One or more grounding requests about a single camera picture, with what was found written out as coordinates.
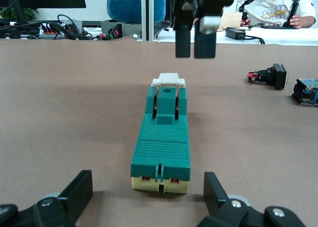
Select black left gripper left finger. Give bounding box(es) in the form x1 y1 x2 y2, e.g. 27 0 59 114
0 169 94 227

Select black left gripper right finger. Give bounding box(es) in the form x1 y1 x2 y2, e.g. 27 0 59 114
196 171 307 227

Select person left hand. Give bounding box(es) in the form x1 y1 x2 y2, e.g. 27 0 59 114
289 14 310 29

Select black power adapter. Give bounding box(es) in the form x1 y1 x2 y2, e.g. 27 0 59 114
225 27 246 40

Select light wooden board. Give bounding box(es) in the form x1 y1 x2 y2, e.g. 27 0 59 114
220 12 243 30

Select grey metal box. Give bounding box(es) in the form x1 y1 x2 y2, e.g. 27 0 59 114
101 20 142 40

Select electronics board red light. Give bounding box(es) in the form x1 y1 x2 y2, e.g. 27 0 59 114
99 25 120 41

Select black pushbutton white square face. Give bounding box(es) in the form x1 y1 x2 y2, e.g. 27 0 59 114
247 63 290 90

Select person in white t-shirt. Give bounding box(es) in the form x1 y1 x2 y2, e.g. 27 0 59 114
238 0 317 29

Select white desk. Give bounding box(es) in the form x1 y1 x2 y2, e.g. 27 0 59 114
159 25 318 46

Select brown table cover mat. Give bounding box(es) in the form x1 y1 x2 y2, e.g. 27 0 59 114
0 37 318 227

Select green mushroom button blue block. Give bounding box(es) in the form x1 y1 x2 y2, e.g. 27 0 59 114
292 78 318 107

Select grey power strip orange switches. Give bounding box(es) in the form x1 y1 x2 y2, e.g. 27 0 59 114
39 22 82 40

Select green leafy plant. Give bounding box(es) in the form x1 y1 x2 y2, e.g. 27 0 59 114
0 7 40 21

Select aluminium camera mast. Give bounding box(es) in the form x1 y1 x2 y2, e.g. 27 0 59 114
141 0 161 42

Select black adapter cable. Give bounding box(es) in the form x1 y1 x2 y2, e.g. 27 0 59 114
244 34 266 45

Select black cable bundle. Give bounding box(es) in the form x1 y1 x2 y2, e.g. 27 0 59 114
0 13 100 41

